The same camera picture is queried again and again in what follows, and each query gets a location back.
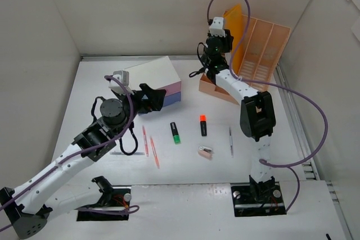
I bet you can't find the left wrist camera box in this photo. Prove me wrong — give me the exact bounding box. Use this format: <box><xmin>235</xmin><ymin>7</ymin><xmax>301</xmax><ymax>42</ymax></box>
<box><xmin>108</xmin><ymin>70</ymin><xmax>133</xmax><ymax>95</ymax></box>

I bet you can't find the grey clear pen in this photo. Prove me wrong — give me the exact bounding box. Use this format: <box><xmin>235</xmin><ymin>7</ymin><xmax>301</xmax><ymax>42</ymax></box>
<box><xmin>110</xmin><ymin>151</ymin><xmax>146</xmax><ymax>156</ymax></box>

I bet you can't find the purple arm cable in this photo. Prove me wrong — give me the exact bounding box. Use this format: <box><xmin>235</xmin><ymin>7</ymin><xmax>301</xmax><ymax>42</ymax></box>
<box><xmin>0</xmin><ymin>75</ymin><xmax>140</xmax><ymax>218</ymax></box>
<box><xmin>207</xmin><ymin>0</ymin><xmax>329</xmax><ymax>212</ymax></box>

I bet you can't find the pink drawer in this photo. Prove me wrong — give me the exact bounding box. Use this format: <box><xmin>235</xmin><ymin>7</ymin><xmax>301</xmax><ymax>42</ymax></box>
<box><xmin>160</xmin><ymin>81</ymin><xmax>182</xmax><ymax>96</ymax></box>

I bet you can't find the orange cap black highlighter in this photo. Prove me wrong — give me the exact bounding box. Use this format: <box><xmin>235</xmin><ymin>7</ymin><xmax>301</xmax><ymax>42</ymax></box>
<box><xmin>200</xmin><ymin>115</ymin><xmax>207</xmax><ymax>137</ymax></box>

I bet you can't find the green cap black highlighter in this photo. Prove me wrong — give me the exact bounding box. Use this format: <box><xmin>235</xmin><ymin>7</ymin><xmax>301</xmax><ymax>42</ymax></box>
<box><xmin>170</xmin><ymin>122</ymin><xmax>181</xmax><ymax>144</ymax></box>

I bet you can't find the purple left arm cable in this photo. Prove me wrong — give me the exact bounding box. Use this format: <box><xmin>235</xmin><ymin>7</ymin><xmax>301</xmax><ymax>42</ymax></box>
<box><xmin>0</xmin><ymin>75</ymin><xmax>140</xmax><ymax>218</ymax></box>

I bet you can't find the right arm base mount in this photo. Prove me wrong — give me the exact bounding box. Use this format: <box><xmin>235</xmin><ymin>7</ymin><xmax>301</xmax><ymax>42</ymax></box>
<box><xmin>230</xmin><ymin>177</ymin><xmax>287</xmax><ymax>218</ymax></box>

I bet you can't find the pink gel pen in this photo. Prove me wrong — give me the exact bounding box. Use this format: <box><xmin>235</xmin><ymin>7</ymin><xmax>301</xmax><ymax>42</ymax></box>
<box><xmin>142</xmin><ymin>125</ymin><xmax>149</xmax><ymax>157</ymax></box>

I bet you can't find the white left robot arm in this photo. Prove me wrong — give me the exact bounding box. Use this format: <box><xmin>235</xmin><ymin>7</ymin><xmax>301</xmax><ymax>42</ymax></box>
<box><xmin>1</xmin><ymin>84</ymin><xmax>166</xmax><ymax>239</ymax></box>

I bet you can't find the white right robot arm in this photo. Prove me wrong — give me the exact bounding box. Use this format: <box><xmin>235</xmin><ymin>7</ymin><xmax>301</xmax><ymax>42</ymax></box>
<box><xmin>189</xmin><ymin>29</ymin><xmax>276</xmax><ymax>203</ymax></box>

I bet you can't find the white pastel drawer box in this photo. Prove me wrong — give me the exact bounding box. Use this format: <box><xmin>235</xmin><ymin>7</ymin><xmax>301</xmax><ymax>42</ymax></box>
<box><xmin>125</xmin><ymin>56</ymin><xmax>181</xmax><ymax>90</ymax></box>

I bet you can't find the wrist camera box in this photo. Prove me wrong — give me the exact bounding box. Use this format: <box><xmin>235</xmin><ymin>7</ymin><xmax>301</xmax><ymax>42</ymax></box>
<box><xmin>108</xmin><ymin>70</ymin><xmax>133</xmax><ymax>95</ymax></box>
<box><xmin>209</xmin><ymin>17</ymin><xmax>226</xmax><ymax>38</ymax></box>

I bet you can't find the orange gel pen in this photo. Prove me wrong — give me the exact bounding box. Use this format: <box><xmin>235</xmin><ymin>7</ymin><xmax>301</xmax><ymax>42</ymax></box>
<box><xmin>150</xmin><ymin>136</ymin><xmax>160</xmax><ymax>169</ymax></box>

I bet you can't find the peach plastic desk organizer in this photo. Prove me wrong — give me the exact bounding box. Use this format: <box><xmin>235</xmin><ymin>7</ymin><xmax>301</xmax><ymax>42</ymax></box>
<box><xmin>199</xmin><ymin>15</ymin><xmax>291</xmax><ymax>104</ymax></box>

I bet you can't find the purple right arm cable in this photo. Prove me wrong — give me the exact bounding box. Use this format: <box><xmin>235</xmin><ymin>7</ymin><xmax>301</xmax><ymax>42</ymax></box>
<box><xmin>207</xmin><ymin>0</ymin><xmax>329</xmax><ymax>212</ymax></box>

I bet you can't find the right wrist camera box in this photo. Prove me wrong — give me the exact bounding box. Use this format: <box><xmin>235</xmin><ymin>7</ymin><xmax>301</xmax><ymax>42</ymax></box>
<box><xmin>209</xmin><ymin>17</ymin><xmax>226</xmax><ymax>38</ymax></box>

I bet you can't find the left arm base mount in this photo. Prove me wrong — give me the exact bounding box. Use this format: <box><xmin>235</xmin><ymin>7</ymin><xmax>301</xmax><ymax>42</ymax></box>
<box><xmin>76</xmin><ymin>176</ymin><xmax>132</xmax><ymax>222</ymax></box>

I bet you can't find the orange A4 file folder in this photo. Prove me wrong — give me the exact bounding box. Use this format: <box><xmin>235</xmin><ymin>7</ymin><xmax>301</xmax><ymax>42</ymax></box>
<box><xmin>223</xmin><ymin>4</ymin><xmax>244</xmax><ymax>75</ymax></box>

